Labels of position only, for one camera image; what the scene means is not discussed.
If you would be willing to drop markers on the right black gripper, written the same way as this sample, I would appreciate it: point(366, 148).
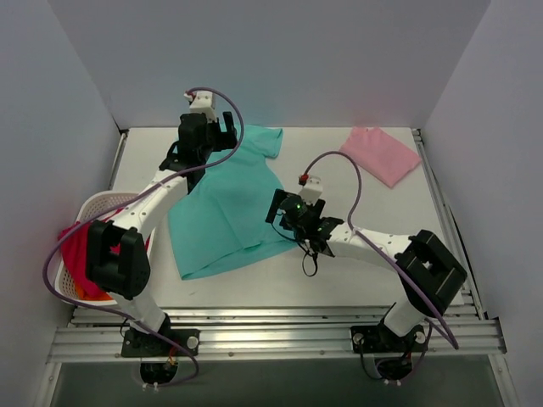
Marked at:
point(276, 208)

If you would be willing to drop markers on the aluminium rail frame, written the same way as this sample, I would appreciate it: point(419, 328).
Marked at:
point(270, 311)

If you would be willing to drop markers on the teal t shirt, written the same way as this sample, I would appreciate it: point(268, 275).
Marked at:
point(221, 224)

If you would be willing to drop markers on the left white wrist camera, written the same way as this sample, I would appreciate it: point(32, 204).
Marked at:
point(202, 102)

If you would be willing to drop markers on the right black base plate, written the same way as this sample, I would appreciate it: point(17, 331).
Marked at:
point(379, 339)

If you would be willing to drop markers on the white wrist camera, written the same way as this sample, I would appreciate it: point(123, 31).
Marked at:
point(202, 102)
point(311, 188)

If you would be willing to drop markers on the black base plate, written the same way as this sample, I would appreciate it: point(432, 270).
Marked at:
point(138, 344)
point(379, 339)

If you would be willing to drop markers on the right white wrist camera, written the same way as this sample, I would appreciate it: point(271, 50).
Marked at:
point(311, 188)

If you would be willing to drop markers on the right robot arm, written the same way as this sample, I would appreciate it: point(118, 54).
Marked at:
point(429, 273)

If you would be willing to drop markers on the folded pink t shirt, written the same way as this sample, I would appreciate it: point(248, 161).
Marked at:
point(381, 155)

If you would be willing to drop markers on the white plastic laundry basket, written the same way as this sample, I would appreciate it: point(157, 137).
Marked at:
point(143, 211)

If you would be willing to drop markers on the orange t shirt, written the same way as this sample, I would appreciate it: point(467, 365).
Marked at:
point(95, 295)

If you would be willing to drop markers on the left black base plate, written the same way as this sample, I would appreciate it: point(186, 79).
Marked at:
point(138, 344)

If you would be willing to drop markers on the crimson t shirt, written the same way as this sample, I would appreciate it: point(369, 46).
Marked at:
point(110, 254)

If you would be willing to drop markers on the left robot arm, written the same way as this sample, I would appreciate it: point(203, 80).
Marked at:
point(172, 182)

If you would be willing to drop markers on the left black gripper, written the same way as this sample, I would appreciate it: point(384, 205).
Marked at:
point(221, 131)

